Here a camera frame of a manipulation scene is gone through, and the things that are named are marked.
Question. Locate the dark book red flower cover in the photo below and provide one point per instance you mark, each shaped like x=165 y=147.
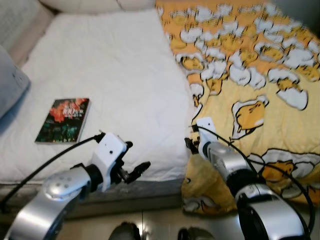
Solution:
x=62 y=122

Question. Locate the yellow cartoon egg blanket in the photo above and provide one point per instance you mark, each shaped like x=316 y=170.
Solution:
x=260 y=75

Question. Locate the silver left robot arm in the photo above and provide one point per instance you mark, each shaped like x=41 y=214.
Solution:
x=55 y=192

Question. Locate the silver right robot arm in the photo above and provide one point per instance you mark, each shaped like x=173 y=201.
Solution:
x=270 y=215

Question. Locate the dark robot left foot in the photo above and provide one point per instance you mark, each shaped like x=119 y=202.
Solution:
x=125 y=232

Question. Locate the dark robot foot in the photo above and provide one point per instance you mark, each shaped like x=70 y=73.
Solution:
x=196 y=234
x=125 y=232

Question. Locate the white quilted mattress cover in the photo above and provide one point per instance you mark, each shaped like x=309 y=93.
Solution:
x=115 y=75

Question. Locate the dark robot right foot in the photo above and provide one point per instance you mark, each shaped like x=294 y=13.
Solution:
x=196 y=234

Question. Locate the grey pillow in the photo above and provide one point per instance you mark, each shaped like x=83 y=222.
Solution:
x=10 y=85

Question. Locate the cream headboard cushion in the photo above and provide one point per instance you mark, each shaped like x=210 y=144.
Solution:
x=95 y=4

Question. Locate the grey textured cushion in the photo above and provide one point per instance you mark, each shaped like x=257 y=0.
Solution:
x=17 y=20

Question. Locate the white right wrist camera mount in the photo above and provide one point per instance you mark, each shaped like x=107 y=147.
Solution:
x=206 y=132

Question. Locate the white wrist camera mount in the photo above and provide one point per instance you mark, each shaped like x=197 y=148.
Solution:
x=206 y=132
x=107 y=152

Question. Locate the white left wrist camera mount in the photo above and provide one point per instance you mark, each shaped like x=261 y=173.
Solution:
x=107 y=152

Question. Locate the grey bed frame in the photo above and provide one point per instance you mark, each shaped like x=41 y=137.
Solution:
x=125 y=196

